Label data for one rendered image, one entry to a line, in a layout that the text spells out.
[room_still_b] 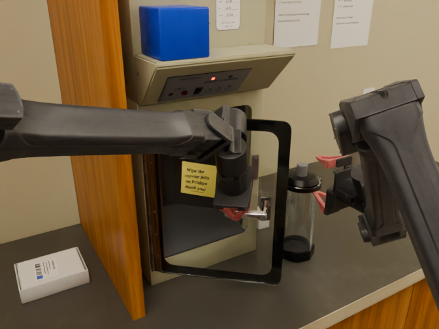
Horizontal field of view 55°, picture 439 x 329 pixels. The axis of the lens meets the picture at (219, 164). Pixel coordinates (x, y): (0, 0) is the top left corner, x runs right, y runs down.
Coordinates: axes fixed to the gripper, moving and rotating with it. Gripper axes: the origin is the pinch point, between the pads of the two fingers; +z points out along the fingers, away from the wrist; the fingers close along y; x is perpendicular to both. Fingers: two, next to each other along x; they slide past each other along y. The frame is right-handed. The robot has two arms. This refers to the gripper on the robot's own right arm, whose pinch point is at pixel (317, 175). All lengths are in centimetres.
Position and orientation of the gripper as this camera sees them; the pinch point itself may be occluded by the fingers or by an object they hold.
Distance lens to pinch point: 108.1
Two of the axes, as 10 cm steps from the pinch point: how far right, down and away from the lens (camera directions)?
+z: -5.1, -3.4, 7.9
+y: -0.1, -9.2, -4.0
